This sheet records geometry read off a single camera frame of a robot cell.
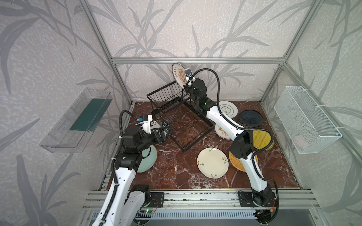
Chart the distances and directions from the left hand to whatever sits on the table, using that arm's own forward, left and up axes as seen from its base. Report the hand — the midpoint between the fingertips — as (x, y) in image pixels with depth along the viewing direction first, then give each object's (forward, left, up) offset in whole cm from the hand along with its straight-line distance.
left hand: (166, 129), depth 71 cm
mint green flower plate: (-8, +14, -26) cm, 30 cm away
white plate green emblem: (+38, -44, -26) cm, 64 cm away
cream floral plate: (-7, -27, -27) cm, 39 cm away
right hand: (+31, -12, +11) cm, 36 cm away
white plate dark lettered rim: (+21, +6, -28) cm, 35 cm away
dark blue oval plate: (+27, -60, -25) cm, 71 cm away
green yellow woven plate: (+9, -63, -26) cm, 69 cm away
